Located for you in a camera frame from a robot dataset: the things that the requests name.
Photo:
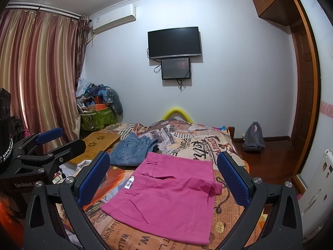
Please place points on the white air conditioner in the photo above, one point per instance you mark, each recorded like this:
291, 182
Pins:
109, 19

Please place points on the pink shorts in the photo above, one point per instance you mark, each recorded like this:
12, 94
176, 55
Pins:
170, 197

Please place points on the folded blue jeans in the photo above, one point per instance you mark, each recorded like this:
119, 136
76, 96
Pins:
133, 150

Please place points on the pile of clothes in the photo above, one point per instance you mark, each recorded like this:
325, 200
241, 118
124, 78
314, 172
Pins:
87, 92

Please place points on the grey backpack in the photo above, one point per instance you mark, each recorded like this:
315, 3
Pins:
253, 139

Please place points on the wooden overhead cabinet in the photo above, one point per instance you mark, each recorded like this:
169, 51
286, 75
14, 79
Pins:
283, 12

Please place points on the small black wall monitor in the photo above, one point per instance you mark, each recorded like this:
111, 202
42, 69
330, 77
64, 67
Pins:
176, 68

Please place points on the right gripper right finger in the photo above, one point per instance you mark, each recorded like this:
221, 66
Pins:
283, 227

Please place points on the brown wooden door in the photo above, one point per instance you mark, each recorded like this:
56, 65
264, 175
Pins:
308, 89

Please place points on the black wall television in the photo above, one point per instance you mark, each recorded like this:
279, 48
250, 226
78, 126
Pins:
174, 42

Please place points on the wooden lap desk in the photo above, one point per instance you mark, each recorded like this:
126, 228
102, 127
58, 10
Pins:
95, 143

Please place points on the yellow foam tube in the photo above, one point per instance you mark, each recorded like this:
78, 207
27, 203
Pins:
176, 111

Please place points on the striped pink curtain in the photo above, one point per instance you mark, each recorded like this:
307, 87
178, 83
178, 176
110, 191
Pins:
42, 56

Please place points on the printed bed blanket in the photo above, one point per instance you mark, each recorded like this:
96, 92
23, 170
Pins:
176, 138

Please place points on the white appliance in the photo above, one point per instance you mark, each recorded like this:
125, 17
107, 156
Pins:
316, 202

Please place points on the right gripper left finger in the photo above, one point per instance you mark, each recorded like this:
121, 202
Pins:
43, 227

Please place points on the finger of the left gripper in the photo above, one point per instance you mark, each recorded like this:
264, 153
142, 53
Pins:
33, 144
52, 160

